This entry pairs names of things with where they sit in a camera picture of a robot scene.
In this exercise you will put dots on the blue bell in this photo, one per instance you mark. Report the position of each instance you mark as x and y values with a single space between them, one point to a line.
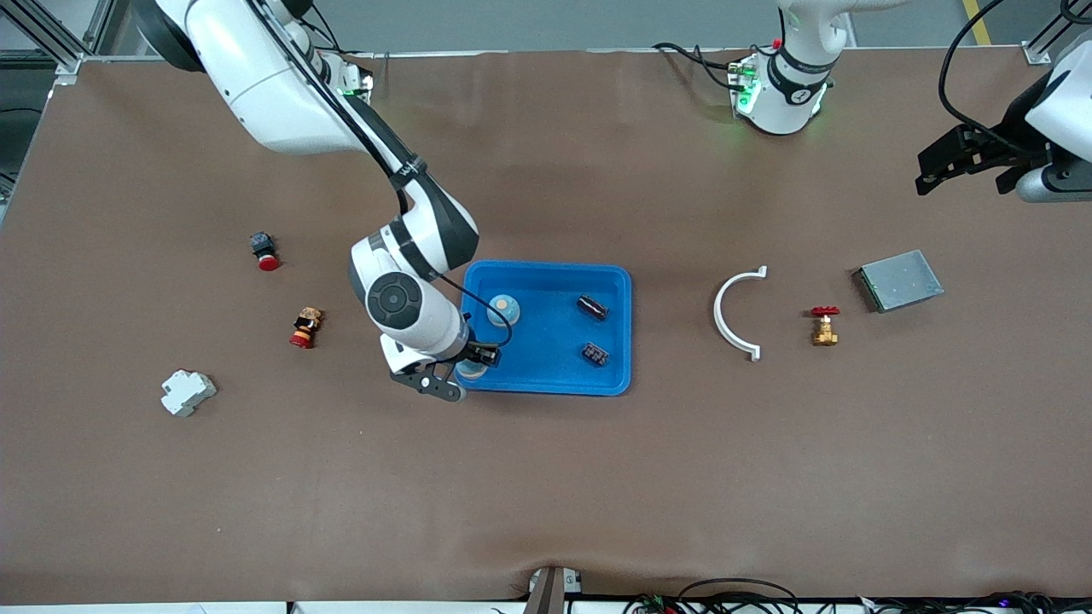
503 309
471 373

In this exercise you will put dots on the short black electrolytic capacitor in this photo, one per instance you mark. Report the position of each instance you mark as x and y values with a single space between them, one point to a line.
595 355

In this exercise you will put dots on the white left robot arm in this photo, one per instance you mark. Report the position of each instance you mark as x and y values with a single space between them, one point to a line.
781 107

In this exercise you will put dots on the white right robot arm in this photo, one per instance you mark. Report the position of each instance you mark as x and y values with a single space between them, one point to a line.
256 77

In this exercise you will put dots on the blue plastic tray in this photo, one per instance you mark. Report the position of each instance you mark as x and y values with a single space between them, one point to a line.
554 324

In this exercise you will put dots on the red yellow emergency button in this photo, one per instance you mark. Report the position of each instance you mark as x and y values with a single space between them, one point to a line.
303 337

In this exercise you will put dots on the grey metal box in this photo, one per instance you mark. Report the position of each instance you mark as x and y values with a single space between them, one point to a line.
900 281

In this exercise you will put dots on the brown table mat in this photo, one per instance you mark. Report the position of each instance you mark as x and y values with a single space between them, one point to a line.
546 477

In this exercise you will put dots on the black red push button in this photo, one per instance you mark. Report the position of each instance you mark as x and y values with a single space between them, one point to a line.
268 261

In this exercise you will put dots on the brass valve red handwheel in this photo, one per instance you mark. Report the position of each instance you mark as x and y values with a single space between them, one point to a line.
824 334

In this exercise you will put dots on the white circuit breaker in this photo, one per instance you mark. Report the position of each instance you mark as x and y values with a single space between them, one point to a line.
188 394

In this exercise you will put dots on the white curved pipe clamp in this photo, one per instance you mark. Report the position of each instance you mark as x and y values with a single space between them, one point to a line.
717 314

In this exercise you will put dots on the grey camera bracket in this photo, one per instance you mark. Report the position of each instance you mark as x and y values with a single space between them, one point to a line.
550 593

